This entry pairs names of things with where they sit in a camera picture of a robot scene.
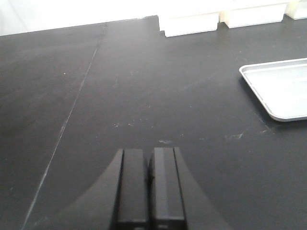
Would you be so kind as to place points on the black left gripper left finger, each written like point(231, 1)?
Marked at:
point(117, 201)

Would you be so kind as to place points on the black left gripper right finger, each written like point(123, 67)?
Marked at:
point(176, 200)

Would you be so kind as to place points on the silver metal tray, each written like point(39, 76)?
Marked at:
point(280, 86)

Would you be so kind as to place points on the white block left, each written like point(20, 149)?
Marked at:
point(184, 25)

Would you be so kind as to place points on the white block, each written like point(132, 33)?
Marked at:
point(184, 25)
point(296, 9)
point(240, 13)

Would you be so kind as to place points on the white block middle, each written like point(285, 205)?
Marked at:
point(240, 13)

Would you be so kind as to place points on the white block right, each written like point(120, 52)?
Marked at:
point(296, 9)

